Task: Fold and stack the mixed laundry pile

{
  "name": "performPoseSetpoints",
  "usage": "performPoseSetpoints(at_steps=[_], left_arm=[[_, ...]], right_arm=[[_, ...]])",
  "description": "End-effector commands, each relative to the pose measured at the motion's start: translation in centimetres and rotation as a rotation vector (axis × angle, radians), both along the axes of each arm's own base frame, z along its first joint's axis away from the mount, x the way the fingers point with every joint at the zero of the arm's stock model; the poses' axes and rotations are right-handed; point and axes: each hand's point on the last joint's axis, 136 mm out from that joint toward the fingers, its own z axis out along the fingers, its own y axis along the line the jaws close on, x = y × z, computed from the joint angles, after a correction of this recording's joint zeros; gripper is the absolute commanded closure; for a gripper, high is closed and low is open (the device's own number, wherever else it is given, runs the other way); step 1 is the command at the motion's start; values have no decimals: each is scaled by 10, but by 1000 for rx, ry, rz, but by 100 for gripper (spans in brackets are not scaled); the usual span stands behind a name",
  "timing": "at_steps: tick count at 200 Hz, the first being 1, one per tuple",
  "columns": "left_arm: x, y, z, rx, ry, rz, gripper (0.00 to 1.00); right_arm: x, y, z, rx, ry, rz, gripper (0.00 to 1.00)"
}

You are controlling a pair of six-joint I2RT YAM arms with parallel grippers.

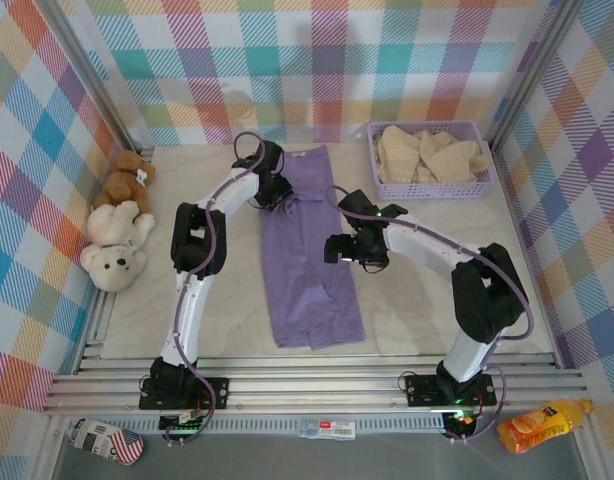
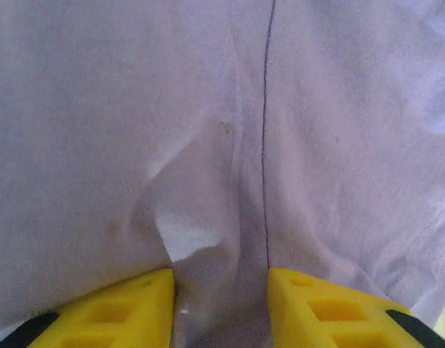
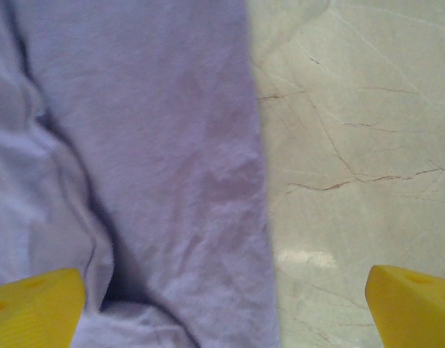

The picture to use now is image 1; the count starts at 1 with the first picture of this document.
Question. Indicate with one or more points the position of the purple shirt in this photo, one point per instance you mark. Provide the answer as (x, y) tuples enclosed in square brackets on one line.
[(307, 280)]

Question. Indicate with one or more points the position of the lavender plastic basket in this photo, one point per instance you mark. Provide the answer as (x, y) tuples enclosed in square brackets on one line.
[(437, 191)]

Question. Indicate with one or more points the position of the beige trousers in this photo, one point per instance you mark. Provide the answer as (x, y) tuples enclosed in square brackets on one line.
[(427, 155)]

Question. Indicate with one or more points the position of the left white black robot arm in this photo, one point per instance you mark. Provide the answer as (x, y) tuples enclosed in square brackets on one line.
[(187, 310)]

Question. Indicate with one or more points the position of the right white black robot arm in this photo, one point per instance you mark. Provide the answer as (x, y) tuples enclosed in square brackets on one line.
[(427, 245)]

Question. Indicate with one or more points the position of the brown teddy bear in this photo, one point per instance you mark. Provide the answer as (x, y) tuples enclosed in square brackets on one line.
[(124, 182)]

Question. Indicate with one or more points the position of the white teddy bear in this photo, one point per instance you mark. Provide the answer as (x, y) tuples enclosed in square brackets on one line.
[(112, 262)]

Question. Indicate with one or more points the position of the clear packet with red label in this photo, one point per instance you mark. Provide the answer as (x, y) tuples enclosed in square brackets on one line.
[(327, 429)]

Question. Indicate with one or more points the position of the right controller board green light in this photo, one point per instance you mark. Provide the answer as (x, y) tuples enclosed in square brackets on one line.
[(461, 420)]

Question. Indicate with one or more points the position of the controller board green light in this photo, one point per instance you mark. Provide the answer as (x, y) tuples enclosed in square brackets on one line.
[(182, 424), (461, 420)]

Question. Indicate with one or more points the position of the orange soda bottle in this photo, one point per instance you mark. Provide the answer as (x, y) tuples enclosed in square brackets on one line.
[(537, 425)]

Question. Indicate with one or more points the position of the left controller board green light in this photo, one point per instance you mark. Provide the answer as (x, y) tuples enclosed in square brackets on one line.
[(182, 424)]

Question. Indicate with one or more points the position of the flag-patterned can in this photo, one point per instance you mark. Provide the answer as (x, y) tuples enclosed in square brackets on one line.
[(107, 442)]

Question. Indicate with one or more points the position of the aluminium rail frame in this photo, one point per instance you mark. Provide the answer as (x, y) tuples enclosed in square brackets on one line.
[(312, 387)]

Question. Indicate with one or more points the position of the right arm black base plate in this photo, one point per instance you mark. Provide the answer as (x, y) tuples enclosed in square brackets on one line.
[(422, 390)]

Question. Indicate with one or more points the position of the left aluminium corner post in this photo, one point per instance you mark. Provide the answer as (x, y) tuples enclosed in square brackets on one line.
[(102, 95)]

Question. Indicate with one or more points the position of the aluminium corner post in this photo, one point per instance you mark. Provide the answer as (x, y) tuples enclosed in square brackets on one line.
[(102, 95), (532, 75)]

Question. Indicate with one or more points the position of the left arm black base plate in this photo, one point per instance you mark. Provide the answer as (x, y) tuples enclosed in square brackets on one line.
[(217, 390)]

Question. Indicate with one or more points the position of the right aluminium corner post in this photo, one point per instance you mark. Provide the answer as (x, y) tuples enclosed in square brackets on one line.
[(532, 75)]

